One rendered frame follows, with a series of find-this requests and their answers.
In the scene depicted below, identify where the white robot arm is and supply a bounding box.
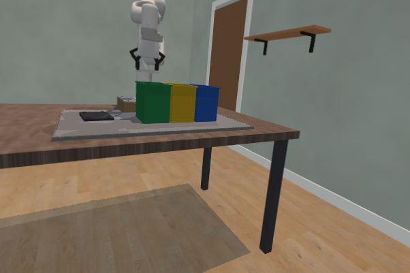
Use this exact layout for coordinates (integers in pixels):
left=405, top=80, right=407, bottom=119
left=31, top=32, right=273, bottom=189
left=131, top=0, right=165, bottom=82

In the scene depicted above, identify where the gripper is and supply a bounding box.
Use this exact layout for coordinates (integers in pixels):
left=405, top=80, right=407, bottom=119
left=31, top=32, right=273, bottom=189
left=129, top=34, right=165, bottom=71

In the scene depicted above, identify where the yellow open-top bin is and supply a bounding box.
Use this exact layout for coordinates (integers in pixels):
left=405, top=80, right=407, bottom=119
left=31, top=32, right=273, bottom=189
left=164, top=83, right=198, bottom=123

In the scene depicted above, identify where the green open bin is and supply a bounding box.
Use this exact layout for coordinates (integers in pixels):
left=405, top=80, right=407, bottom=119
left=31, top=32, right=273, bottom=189
left=135, top=81, right=172, bottom=124

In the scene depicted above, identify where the blue bin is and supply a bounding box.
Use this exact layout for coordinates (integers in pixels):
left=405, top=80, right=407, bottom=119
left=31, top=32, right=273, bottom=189
left=188, top=84, right=221, bottom=122

